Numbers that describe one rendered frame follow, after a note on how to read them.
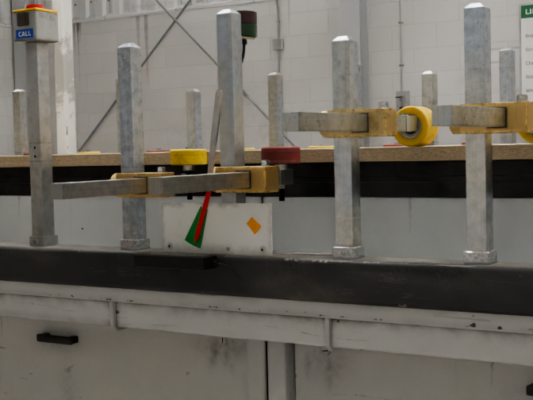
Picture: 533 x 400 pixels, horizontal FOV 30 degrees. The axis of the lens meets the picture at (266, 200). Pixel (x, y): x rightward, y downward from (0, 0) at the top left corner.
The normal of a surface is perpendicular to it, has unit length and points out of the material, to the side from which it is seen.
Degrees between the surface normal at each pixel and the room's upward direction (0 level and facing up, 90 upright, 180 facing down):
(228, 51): 90
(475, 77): 90
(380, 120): 90
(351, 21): 90
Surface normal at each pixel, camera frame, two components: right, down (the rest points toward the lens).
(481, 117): 0.85, 0.00
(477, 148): -0.52, 0.06
